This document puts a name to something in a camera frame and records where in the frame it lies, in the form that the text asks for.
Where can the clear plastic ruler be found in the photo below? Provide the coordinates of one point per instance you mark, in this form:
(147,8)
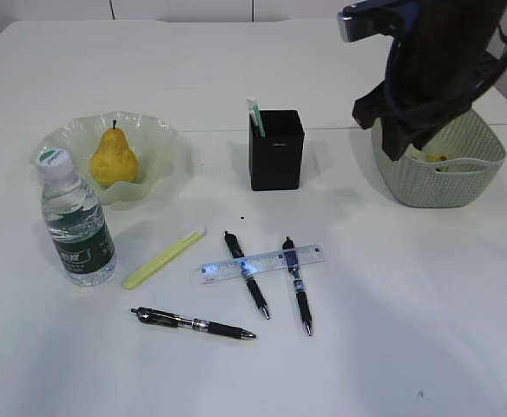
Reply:
(257,264)

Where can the black gel pen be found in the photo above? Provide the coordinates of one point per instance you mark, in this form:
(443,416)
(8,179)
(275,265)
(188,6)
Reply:
(293,268)
(170,320)
(253,288)

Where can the clear water bottle green label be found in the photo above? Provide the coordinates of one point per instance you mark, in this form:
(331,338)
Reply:
(75,221)

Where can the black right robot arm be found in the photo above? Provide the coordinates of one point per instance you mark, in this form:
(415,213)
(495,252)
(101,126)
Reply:
(432,68)

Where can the green wavy glass plate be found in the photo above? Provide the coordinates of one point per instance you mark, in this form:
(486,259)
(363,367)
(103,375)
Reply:
(154,142)

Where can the yellow pear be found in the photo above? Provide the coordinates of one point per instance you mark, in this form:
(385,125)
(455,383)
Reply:
(113,160)

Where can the green woven plastic basket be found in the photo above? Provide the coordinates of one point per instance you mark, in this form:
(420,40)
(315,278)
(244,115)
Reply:
(476,155)

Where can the green utility knife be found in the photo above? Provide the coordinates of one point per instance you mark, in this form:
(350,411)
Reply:
(255,115)

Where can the yellow utility knife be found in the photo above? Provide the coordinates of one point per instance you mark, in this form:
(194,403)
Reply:
(163,258)

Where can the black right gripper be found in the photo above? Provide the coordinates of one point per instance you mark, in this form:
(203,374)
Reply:
(404,122)

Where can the black square pen holder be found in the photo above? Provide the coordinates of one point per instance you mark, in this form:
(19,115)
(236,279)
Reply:
(274,160)

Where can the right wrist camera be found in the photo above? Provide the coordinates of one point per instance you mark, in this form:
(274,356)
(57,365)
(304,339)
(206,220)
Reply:
(364,19)

